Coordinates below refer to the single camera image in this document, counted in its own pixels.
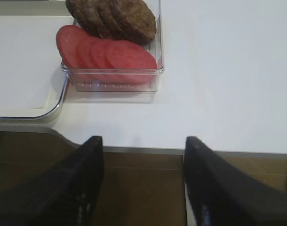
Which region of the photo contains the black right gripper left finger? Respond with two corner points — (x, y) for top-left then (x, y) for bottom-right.
(0, 136), (104, 226)

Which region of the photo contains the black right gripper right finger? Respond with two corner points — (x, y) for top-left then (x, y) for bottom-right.
(183, 137), (287, 226)

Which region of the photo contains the white metal tray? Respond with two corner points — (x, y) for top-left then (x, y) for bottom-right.
(0, 0), (73, 121)

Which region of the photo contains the tomato slice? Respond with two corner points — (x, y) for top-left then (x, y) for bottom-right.
(77, 38), (95, 68)
(105, 40), (158, 84)
(56, 25), (89, 68)
(90, 40), (111, 68)

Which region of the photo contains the front tomato slice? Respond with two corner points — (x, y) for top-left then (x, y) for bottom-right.
(105, 40), (158, 84)

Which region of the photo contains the back tomato slice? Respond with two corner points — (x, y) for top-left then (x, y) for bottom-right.
(56, 25), (89, 68)

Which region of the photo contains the clear meat tomato container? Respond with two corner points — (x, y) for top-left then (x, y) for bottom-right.
(61, 0), (164, 92)

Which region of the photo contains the beef patty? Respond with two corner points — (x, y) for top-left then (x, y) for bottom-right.
(65, 0), (87, 27)
(98, 0), (125, 40)
(82, 0), (104, 37)
(110, 0), (157, 45)

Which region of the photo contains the front beef patty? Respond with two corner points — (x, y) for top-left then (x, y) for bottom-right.
(110, 0), (157, 45)

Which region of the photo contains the back beef patty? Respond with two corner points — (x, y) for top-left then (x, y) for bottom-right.
(65, 0), (87, 27)

